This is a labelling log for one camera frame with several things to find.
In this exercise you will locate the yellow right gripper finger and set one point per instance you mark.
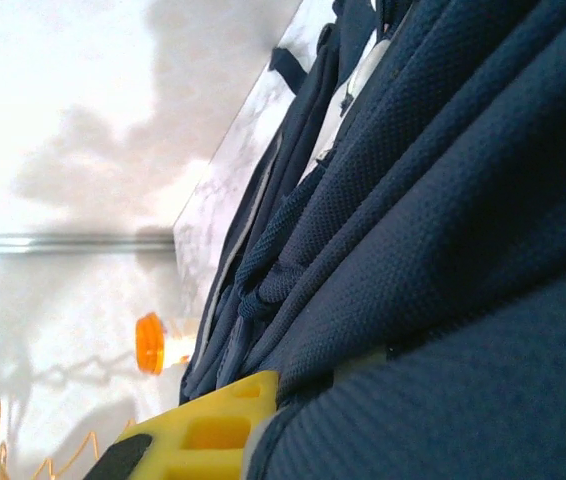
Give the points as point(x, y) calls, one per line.
point(203, 440)

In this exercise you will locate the navy blue student backpack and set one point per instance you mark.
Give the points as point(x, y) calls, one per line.
point(413, 250)

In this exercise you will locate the orange lid yogurt cup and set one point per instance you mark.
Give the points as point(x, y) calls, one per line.
point(150, 345)

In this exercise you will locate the aluminium frame post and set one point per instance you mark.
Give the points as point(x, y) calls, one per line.
point(63, 243)

